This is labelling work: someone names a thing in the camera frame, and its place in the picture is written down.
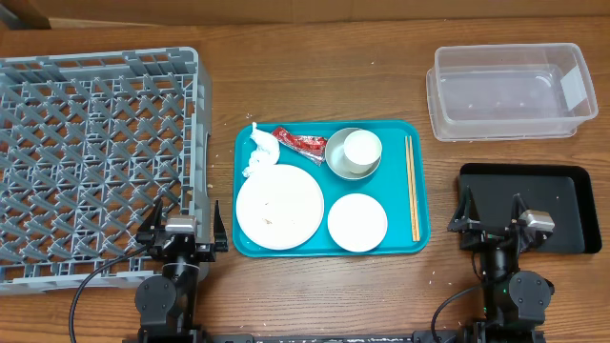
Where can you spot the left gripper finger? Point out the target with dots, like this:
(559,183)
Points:
(153,220)
(219,232)

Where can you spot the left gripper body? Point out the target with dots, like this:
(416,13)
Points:
(207,252)

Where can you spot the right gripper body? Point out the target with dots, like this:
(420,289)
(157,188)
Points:
(492,236)

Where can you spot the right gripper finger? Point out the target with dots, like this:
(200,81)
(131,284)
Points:
(466,216)
(519,208)

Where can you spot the small white plate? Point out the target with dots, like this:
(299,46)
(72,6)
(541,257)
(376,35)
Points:
(357,222)

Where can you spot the white paper cup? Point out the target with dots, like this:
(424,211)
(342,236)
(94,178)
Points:
(362,149)

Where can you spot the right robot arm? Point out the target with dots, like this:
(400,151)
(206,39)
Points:
(514,301)

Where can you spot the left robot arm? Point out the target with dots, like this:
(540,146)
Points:
(166,301)

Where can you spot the black plastic tray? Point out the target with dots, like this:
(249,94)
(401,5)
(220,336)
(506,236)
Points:
(565,192)

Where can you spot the right wooden chopstick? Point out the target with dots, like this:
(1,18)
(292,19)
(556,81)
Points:
(414,205)

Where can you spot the wooden chopstick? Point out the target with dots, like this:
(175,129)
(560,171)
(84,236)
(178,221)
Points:
(408,174)
(414,205)

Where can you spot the large white plate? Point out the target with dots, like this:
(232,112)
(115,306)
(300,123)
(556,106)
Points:
(279,207)

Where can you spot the left wooden chopstick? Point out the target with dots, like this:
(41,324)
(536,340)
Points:
(408,174)

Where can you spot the grey plastic dish rack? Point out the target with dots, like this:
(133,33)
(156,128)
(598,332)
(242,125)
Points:
(89,142)

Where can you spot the crumpled white napkin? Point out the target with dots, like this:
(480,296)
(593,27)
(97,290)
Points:
(266,154)

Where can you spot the clear plastic storage bin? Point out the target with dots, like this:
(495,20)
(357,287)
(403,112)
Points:
(509,92)

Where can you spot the teal plastic serving tray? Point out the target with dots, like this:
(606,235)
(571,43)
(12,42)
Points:
(388,185)

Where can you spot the red snack wrapper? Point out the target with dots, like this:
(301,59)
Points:
(312,147)

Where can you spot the grey metal bowl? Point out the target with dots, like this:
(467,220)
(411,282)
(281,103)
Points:
(334,155)

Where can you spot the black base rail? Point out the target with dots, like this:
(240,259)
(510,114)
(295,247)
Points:
(450,336)

